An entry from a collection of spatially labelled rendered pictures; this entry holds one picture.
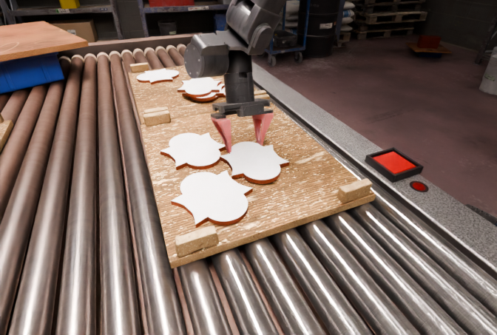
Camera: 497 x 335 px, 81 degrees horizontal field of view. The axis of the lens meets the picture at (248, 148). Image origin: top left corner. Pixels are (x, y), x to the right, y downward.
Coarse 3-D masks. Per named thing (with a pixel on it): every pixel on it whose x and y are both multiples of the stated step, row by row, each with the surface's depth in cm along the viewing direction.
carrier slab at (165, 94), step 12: (132, 72) 102; (144, 72) 102; (180, 72) 102; (132, 84) 92; (144, 84) 92; (156, 84) 92; (168, 84) 92; (180, 84) 92; (144, 96) 84; (156, 96) 84; (168, 96) 84; (180, 96) 84; (144, 108) 78; (168, 108) 78; (180, 108) 78; (192, 108) 78; (204, 108) 78
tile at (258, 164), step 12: (240, 144) 61; (252, 144) 61; (228, 156) 57; (240, 156) 57; (252, 156) 57; (264, 156) 57; (276, 156) 57; (240, 168) 54; (252, 168) 54; (264, 168) 54; (276, 168) 54; (252, 180) 52; (264, 180) 51
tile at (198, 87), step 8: (192, 80) 87; (200, 80) 87; (208, 80) 87; (184, 88) 82; (192, 88) 82; (200, 88) 82; (208, 88) 82; (216, 88) 82; (192, 96) 79; (200, 96) 79
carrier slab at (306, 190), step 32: (160, 128) 69; (192, 128) 69; (288, 128) 69; (160, 160) 58; (288, 160) 58; (320, 160) 58; (160, 192) 50; (256, 192) 50; (288, 192) 50; (320, 192) 50; (192, 224) 44; (256, 224) 44; (288, 224) 45; (192, 256) 40
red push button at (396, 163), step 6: (378, 156) 60; (384, 156) 60; (390, 156) 60; (396, 156) 60; (384, 162) 59; (390, 162) 59; (396, 162) 59; (402, 162) 59; (408, 162) 59; (390, 168) 57; (396, 168) 57; (402, 168) 57; (408, 168) 57
